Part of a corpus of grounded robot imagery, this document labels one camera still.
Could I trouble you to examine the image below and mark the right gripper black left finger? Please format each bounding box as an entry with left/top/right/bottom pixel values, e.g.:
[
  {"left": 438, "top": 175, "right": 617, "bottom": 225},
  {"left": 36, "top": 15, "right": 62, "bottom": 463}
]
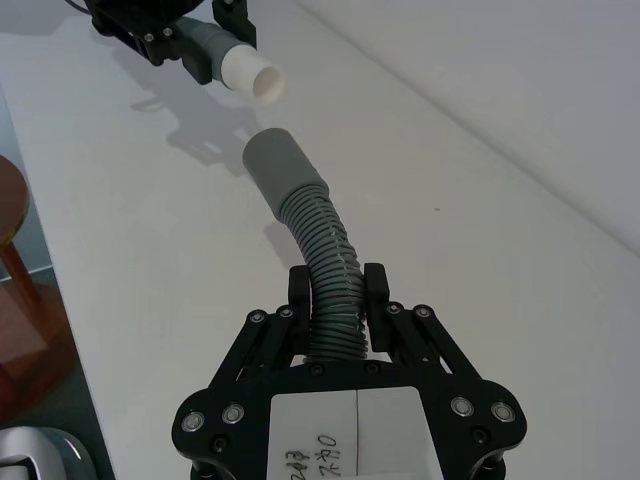
[{"left": 172, "top": 266, "right": 314, "bottom": 447}]

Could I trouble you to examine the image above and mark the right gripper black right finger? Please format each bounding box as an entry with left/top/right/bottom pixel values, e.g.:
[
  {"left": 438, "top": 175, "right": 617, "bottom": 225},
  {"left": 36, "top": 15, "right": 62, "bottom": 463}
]
[{"left": 363, "top": 263, "right": 529, "bottom": 447}]

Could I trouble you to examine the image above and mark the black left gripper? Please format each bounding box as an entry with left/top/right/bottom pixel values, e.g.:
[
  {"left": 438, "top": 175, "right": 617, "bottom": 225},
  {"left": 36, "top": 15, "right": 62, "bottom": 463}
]
[{"left": 79, "top": 0, "right": 259, "bottom": 84}]

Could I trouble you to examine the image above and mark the grey and white pipe fitting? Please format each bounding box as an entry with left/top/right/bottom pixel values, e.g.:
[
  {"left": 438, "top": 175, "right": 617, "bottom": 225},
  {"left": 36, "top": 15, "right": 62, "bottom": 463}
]
[{"left": 174, "top": 14, "right": 289, "bottom": 105}]

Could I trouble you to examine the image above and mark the grey corrugated hose with cuff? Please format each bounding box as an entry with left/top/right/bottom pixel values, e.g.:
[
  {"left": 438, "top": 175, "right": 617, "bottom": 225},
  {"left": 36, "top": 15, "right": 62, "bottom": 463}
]
[{"left": 242, "top": 127, "right": 374, "bottom": 365}]

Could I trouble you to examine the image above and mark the brown wooden stool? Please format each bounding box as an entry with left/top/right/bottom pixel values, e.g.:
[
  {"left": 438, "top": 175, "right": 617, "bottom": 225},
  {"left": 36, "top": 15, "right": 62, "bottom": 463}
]
[{"left": 0, "top": 154, "right": 77, "bottom": 426}]

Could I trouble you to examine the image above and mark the silver grey plastic housing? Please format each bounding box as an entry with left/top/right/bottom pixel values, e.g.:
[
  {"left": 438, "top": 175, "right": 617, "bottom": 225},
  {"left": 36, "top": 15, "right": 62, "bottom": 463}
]
[{"left": 0, "top": 425, "right": 95, "bottom": 480}]

